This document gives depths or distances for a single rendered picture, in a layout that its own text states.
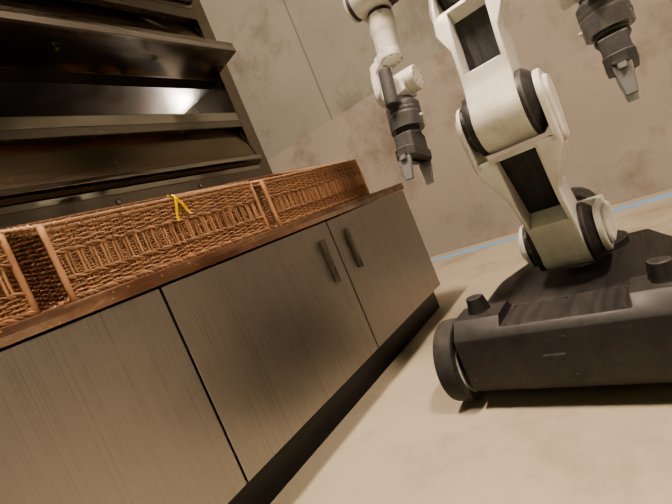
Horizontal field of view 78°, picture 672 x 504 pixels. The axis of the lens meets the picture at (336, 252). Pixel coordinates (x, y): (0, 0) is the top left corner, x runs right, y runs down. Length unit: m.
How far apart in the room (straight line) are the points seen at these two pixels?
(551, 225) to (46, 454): 1.05
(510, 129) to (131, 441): 0.93
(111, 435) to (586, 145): 2.67
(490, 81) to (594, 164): 1.94
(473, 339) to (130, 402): 0.70
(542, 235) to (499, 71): 0.38
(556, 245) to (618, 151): 1.81
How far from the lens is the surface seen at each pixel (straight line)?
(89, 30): 1.67
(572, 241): 1.09
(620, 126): 2.85
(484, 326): 0.98
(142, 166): 1.65
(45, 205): 1.48
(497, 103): 0.96
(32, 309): 0.87
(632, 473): 0.85
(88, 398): 0.83
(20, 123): 1.58
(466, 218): 3.08
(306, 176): 1.41
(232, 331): 0.98
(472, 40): 1.09
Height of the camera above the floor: 0.53
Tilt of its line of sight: 4 degrees down
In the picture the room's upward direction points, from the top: 23 degrees counter-clockwise
